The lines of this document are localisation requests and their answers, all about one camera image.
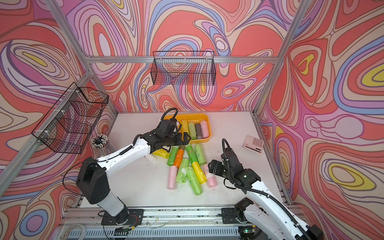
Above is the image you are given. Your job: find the white blue-capped roll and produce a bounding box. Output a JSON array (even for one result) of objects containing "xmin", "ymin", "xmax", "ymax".
[{"xmin": 145, "ymin": 154, "xmax": 157, "ymax": 163}]

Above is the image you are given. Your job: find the pink calculator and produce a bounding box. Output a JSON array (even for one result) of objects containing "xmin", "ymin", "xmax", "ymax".
[{"xmin": 243, "ymin": 135, "xmax": 264, "ymax": 154}]

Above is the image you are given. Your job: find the black wire basket on left wall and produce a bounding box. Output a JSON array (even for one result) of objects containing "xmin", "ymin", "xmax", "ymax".
[{"xmin": 32, "ymin": 83, "xmax": 109, "ymax": 154}]

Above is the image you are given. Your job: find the yellow roll upper left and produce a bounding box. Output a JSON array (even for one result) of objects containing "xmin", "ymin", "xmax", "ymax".
[{"xmin": 152, "ymin": 149, "xmax": 170, "ymax": 159}]

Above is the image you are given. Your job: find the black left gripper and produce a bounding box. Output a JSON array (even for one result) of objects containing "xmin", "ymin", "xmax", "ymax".
[{"xmin": 163, "ymin": 131, "xmax": 193, "ymax": 147}]

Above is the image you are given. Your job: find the yellow trash bag roll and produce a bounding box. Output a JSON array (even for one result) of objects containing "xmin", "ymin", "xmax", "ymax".
[
  {"xmin": 191, "ymin": 162, "xmax": 207, "ymax": 185},
  {"xmin": 181, "ymin": 119, "xmax": 190, "ymax": 134}
]

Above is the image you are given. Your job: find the black wire basket on wall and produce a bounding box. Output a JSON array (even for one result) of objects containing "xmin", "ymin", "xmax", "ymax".
[
  {"xmin": 32, "ymin": 83, "xmax": 109, "ymax": 154},
  {"xmin": 151, "ymin": 50, "xmax": 217, "ymax": 86}
]

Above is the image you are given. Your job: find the pencil holder cup with pencils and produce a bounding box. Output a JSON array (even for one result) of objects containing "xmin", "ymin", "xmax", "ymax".
[{"xmin": 91, "ymin": 134, "xmax": 116, "ymax": 157}]

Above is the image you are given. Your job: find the pink labelled trash bag roll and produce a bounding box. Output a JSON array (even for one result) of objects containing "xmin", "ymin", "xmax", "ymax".
[{"xmin": 203, "ymin": 164, "xmax": 218, "ymax": 188}]

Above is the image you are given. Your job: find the metal base rail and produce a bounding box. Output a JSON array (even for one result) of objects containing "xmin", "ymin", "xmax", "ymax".
[{"xmin": 55, "ymin": 206, "xmax": 268, "ymax": 240}]

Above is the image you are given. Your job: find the green roll beside orange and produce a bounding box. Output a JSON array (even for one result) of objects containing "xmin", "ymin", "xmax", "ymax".
[{"xmin": 167, "ymin": 146, "xmax": 180, "ymax": 166}]

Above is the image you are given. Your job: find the light green roll upper right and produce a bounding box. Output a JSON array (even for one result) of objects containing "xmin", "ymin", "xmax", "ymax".
[{"xmin": 195, "ymin": 144, "xmax": 207, "ymax": 166}]

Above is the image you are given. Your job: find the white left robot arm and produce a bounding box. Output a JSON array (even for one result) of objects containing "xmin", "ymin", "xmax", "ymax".
[{"xmin": 76, "ymin": 117, "xmax": 192, "ymax": 225}]

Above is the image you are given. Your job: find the large green trash bag roll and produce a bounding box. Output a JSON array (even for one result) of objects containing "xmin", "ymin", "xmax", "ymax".
[{"xmin": 185, "ymin": 167, "xmax": 203, "ymax": 196}]

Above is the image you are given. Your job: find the black wire basket on back wall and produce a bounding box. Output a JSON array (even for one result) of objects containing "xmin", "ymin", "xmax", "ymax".
[{"xmin": 151, "ymin": 50, "xmax": 217, "ymax": 86}]

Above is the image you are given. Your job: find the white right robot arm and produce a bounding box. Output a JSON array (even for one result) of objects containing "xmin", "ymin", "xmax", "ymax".
[{"xmin": 208, "ymin": 148, "xmax": 324, "ymax": 240}]

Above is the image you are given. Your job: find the yellow plastic storage box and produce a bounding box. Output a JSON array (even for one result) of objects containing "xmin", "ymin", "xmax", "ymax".
[{"xmin": 175, "ymin": 113, "xmax": 212, "ymax": 144}]

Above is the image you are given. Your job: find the light green trash bag roll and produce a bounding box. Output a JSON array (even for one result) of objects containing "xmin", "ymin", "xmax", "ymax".
[{"xmin": 188, "ymin": 122, "xmax": 197, "ymax": 140}]

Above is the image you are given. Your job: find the dark grey trash bag roll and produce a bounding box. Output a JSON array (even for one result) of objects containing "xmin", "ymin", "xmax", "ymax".
[{"xmin": 195, "ymin": 123, "xmax": 203, "ymax": 140}]

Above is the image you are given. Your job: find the orange trash bag roll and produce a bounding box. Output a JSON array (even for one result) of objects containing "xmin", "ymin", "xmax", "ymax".
[{"xmin": 174, "ymin": 146, "xmax": 185, "ymax": 168}]

